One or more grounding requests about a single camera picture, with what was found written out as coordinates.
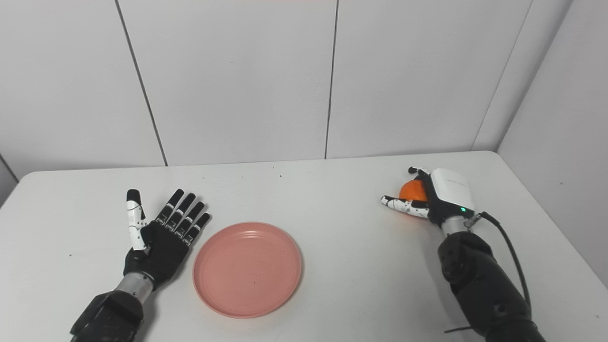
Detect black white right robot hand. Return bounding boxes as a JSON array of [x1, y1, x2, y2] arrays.
[[380, 166, 475, 228]]

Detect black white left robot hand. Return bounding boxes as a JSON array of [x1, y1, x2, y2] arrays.
[[123, 189, 211, 291]]

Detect orange fruit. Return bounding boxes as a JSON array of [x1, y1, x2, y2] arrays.
[[399, 179, 428, 203]]

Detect pink round plate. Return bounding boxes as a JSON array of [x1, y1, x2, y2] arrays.
[[192, 221, 303, 319]]

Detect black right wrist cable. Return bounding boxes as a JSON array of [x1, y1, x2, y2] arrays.
[[444, 211, 533, 333]]

